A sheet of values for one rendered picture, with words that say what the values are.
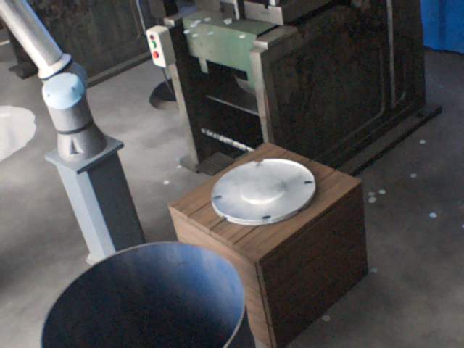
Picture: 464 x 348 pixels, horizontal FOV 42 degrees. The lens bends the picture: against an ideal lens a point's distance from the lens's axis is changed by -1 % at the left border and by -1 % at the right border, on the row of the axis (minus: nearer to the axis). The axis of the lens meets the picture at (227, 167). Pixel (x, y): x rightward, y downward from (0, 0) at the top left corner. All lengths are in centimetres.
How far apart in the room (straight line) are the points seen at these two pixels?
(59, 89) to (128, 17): 192
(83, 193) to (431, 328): 108
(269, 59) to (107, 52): 188
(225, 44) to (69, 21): 159
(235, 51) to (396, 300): 94
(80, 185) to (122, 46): 190
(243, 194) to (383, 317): 53
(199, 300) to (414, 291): 69
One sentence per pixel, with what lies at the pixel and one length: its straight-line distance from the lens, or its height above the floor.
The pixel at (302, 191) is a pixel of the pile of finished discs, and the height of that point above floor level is 36.
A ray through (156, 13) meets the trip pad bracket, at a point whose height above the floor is 65.
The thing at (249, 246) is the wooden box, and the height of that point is 35.
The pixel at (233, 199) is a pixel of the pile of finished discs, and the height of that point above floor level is 36.
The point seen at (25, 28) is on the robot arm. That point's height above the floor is 83.
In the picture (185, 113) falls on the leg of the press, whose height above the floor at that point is 27.
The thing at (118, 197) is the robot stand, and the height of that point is 28.
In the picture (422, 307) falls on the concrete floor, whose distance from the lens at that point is 185.
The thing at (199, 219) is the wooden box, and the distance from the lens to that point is 167.
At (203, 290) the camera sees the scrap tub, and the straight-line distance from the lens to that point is 147.
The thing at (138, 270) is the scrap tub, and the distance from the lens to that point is 147.
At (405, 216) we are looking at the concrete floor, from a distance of 215.
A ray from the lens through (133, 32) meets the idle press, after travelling 375.
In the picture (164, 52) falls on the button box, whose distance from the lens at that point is 225.
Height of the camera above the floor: 134
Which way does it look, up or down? 32 degrees down
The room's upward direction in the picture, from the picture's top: 12 degrees counter-clockwise
